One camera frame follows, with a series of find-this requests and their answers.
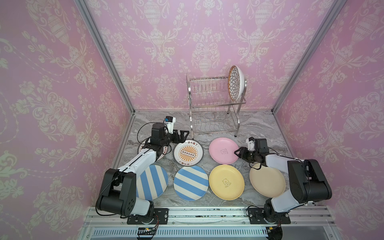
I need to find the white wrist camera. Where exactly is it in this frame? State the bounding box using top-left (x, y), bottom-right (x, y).
top-left (246, 137), bottom-right (255, 152)
top-left (164, 116), bottom-right (176, 134)

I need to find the pink plate with bear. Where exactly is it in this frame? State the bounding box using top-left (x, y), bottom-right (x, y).
top-left (209, 137), bottom-right (239, 165)

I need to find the silver metal dish rack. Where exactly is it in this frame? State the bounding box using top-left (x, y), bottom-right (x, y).
top-left (187, 76), bottom-right (247, 139)

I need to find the aluminium corner post left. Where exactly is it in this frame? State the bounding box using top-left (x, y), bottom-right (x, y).
top-left (74, 0), bottom-right (135, 115)

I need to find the aluminium corner post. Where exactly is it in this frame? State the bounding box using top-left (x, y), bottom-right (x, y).
top-left (271, 0), bottom-right (347, 116)
top-left (74, 0), bottom-right (135, 115)

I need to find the blue striped plate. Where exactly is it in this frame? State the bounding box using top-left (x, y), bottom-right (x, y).
top-left (136, 165), bottom-right (168, 201)
top-left (174, 166), bottom-right (209, 201)

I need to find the yellow plate with bear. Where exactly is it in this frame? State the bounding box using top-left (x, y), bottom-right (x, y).
top-left (209, 165), bottom-right (245, 201)

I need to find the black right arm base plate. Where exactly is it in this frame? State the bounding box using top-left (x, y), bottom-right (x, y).
top-left (245, 206), bottom-right (291, 225)

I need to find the orange sunburst patterned plate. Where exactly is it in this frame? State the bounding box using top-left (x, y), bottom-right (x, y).
top-left (173, 140), bottom-right (204, 167)

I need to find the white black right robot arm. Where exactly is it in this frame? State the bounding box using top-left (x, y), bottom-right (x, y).
top-left (234, 137), bottom-right (332, 224)

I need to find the blue striped plate left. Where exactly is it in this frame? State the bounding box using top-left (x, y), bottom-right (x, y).
top-left (136, 165), bottom-right (168, 201)

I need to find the blue striped plate centre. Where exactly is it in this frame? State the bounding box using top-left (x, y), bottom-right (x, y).
top-left (174, 166), bottom-right (209, 201)

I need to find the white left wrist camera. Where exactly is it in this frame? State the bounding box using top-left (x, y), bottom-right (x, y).
top-left (164, 116), bottom-right (176, 134)

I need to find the white floral plate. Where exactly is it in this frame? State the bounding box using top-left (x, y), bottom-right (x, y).
top-left (228, 66), bottom-right (245, 102)

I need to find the beige plain plate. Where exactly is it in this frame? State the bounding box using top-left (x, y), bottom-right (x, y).
top-left (249, 163), bottom-right (286, 198)

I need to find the red rimmed white plate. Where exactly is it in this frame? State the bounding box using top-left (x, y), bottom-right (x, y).
top-left (137, 137), bottom-right (169, 162)

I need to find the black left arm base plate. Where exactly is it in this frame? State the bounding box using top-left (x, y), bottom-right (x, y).
top-left (127, 208), bottom-right (169, 225)

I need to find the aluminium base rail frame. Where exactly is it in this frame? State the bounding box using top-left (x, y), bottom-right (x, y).
top-left (78, 206), bottom-right (343, 240)

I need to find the aluminium corner post right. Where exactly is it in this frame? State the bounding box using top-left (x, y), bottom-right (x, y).
top-left (271, 0), bottom-right (347, 116)

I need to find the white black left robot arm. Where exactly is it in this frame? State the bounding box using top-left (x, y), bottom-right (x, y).
top-left (95, 117), bottom-right (190, 217)

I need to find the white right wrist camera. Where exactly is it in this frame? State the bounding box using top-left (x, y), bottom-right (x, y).
top-left (246, 137), bottom-right (255, 152)

